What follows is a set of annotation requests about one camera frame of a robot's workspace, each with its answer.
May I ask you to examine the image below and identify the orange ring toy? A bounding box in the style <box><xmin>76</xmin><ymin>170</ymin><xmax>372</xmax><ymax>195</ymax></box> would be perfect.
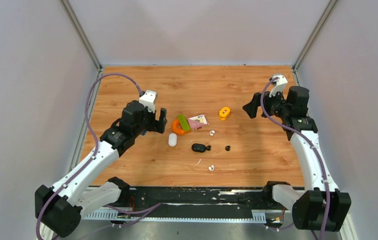
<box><xmin>171</xmin><ymin>118</ymin><xmax>191</xmax><ymax>136</ymax></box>

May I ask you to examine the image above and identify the white slotted cable duct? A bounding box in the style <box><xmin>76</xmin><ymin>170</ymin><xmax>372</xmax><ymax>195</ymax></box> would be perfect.
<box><xmin>83</xmin><ymin>208</ymin><xmax>267</xmax><ymax>224</ymax></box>

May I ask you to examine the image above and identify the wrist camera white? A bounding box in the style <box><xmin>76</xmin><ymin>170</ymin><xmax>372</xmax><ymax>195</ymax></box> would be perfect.
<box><xmin>139</xmin><ymin>90</ymin><xmax>157</xmax><ymax>113</ymax></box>
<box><xmin>269</xmin><ymin>73</ymin><xmax>288</xmax><ymax>98</ymax></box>

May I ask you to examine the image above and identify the pink patterned card box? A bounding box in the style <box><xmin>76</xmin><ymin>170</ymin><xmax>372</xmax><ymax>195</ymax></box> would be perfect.
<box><xmin>187</xmin><ymin>114</ymin><xmax>209</xmax><ymax>131</ymax></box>

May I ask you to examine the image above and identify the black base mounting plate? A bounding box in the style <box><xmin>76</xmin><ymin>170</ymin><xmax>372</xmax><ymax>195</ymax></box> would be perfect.
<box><xmin>112</xmin><ymin>186</ymin><xmax>291</xmax><ymax>220</ymax></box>

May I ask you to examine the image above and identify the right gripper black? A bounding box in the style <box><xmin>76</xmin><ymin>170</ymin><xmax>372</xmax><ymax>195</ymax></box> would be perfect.
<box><xmin>242</xmin><ymin>86</ymin><xmax>290</xmax><ymax>119</ymax></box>

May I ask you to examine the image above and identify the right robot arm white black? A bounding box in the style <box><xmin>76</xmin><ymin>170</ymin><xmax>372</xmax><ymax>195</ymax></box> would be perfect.
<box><xmin>242</xmin><ymin>86</ymin><xmax>352</xmax><ymax>232</ymax></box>

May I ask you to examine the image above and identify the green toy block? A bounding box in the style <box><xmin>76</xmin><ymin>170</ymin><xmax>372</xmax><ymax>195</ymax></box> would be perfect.
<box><xmin>176</xmin><ymin>114</ymin><xmax>192</xmax><ymax>133</ymax></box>

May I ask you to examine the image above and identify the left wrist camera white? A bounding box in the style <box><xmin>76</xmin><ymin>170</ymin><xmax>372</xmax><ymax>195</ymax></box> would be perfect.
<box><xmin>139</xmin><ymin>90</ymin><xmax>157</xmax><ymax>113</ymax></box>

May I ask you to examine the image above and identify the yellow traffic light toy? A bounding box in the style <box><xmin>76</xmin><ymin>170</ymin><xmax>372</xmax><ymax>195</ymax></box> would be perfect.
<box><xmin>218</xmin><ymin>106</ymin><xmax>231</xmax><ymax>121</ymax></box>

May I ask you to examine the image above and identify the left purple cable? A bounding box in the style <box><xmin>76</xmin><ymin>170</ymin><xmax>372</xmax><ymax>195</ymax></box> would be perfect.
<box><xmin>35</xmin><ymin>72</ymin><xmax>162</xmax><ymax>240</ymax></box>

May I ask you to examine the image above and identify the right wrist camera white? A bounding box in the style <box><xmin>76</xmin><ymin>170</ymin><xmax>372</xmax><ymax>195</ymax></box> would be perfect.
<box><xmin>269</xmin><ymin>73</ymin><xmax>288</xmax><ymax>98</ymax></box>

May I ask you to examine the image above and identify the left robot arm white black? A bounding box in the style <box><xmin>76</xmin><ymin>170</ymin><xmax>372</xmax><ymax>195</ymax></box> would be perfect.
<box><xmin>34</xmin><ymin>100</ymin><xmax>167</xmax><ymax>240</ymax></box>

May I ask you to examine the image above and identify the white earbud charging case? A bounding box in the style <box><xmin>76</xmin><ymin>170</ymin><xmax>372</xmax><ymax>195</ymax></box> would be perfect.
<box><xmin>167</xmin><ymin>133</ymin><xmax>178</xmax><ymax>147</ymax></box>

